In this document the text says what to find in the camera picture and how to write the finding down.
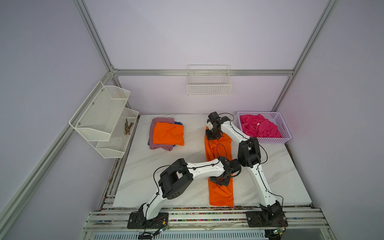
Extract orange t-shirt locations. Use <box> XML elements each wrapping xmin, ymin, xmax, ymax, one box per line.
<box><xmin>153</xmin><ymin>122</ymin><xmax>185</xmax><ymax>146</ymax></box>
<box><xmin>205</xmin><ymin>134</ymin><xmax>234</xmax><ymax>207</ymax></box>

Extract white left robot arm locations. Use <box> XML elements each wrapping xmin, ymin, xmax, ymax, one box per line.
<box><xmin>138</xmin><ymin>157</ymin><xmax>242</xmax><ymax>226</ymax></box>

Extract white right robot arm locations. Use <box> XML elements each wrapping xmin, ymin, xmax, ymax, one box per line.
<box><xmin>206</xmin><ymin>117</ymin><xmax>284</xmax><ymax>225</ymax></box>

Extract pink t-shirt in basket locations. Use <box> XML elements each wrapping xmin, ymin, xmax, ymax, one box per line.
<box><xmin>240</xmin><ymin>115</ymin><xmax>282</xmax><ymax>138</ymax></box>

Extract folded orange t-shirt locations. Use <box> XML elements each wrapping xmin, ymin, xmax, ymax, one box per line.
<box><xmin>153</xmin><ymin>122</ymin><xmax>185</xmax><ymax>146</ymax></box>

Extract lilac perforated plastic basket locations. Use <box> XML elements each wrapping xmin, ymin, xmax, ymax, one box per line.
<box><xmin>237</xmin><ymin>111</ymin><xmax>292</xmax><ymax>144</ymax></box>

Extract folded mauve t-shirt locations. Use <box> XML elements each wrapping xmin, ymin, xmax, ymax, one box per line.
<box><xmin>148</xmin><ymin>118</ymin><xmax>175</xmax><ymax>152</ymax></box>

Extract wooden clothespins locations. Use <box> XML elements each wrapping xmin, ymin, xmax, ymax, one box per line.
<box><xmin>125</xmin><ymin>118</ymin><xmax>134</xmax><ymax>135</ymax></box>

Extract white mesh lower shelf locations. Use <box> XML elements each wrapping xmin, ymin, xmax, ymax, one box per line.
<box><xmin>94</xmin><ymin>108</ymin><xmax>139</xmax><ymax>159</ymax></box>

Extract white mesh shelf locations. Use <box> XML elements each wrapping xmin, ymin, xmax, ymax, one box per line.
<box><xmin>94</xmin><ymin>108</ymin><xmax>139</xmax><ymax>159</ymax></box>
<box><xmin>69</xmin><ymin>82</ymin><xmax>130</xmax><ymax>142</ymax></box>

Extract white mesh upper shelf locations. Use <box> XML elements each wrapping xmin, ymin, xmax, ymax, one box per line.
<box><xmin>69</xmin><ymin>82</ymin><xmax>130</xmax><ymax>142</ymax></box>

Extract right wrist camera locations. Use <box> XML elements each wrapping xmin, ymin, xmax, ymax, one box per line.
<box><xmin>207</xmin><ymin>112</ymin><xmax>221</xmax><ymax>125</ymax></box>

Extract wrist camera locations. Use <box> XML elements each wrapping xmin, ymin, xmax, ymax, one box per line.
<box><xmin>207</xmin><ymin>112</ymin><xmax>221</xmax><ymax>125</ymax></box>
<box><xmin>218</xmin><ymin>156</ymin><xmax>242</xmax><ymax>178</ymax></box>

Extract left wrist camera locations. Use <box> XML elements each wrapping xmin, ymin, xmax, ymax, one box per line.
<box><xmin>218</xmin><ymin>156</ymin><xmax>242</xmax><ymax>178</ymax></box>

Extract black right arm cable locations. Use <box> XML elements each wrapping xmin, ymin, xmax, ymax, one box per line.
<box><xmin>218</xmin><ymin>112</ymin><xmax>285</xmax><ymax>211</ymax></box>

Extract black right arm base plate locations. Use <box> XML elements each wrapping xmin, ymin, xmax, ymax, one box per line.
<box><xmin>246</xmin><ymin>211</ymin><xmax>288</xmax><ymax>228</ymax></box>

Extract white wire wall basket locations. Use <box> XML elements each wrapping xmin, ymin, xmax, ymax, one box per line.
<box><xmin>187</xmin><ymin>65</ymin><xmax>232</xmax><ymax>97</ymax></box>

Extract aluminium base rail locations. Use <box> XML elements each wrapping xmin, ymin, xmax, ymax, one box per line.
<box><xmin>79</xmin><ymin>192</ymin><xmax>336</xmax><ymax>240</ymax></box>

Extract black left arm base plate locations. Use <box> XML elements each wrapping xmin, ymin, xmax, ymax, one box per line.
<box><xmin>127</xmin><ymin>212</ymin><xmax>169</xmax><ymax>230</ymax></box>

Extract aluminium frame profile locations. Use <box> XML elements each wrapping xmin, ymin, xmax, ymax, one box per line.
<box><xmin>1</xmin><ymin>1</ymin><xmax>338</xmax><ymax>238</ymax></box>

